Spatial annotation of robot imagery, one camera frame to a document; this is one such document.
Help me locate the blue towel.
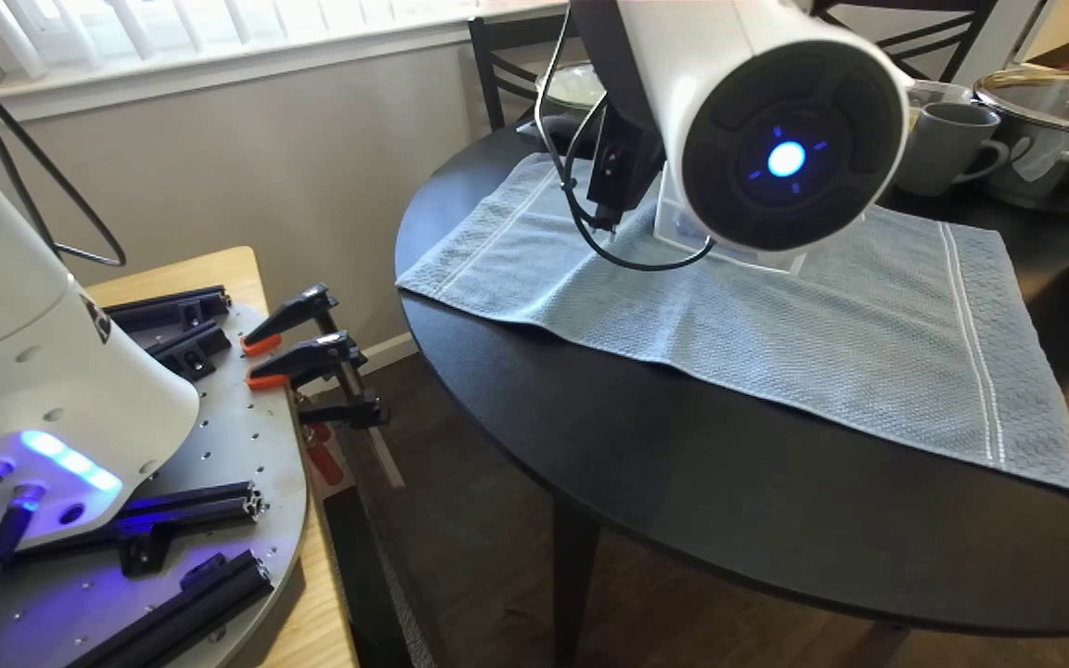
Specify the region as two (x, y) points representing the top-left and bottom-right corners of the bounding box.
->
(394, 152), (1069, 499)

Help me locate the small clear plastic cabinet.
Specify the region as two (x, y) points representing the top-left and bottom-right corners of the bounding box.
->
(652, 171), (810, 276)

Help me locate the black and orange clamp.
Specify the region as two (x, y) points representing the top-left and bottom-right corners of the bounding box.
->
(246, 331), (393, 433)
(239, 283), (406, 490)

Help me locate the glass pot lid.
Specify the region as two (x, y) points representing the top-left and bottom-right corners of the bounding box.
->
(972, 48), (1069, 138)

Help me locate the window with white blinds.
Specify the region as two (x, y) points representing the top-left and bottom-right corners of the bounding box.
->
(0, 0), (574, 122)

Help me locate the grey mug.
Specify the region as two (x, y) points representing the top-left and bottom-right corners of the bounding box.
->
(895, 101), (1011, 199)

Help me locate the clear glass dish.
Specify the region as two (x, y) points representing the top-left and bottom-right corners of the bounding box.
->
(906, 79), (974, 110)

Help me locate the white bowl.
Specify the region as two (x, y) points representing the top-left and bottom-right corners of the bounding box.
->
(534, 62), (607, 118)

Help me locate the black chair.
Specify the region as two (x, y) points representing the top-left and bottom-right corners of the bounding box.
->
(467, 13), (591, 132)
(811, 0), (1001, 84)

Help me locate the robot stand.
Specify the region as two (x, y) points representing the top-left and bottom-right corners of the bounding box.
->
(0, 246), (361, 668)

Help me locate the stainless steel pot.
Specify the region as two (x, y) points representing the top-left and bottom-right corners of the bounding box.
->
(972, 48), (1069, 215)

